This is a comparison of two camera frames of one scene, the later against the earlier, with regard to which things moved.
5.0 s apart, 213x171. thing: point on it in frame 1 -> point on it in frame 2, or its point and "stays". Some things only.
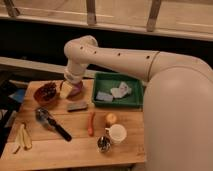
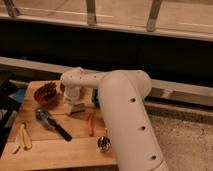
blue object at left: [18, 95] stays
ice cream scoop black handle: [43, 115] stays
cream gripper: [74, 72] -> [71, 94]
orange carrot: [91, 116] stays
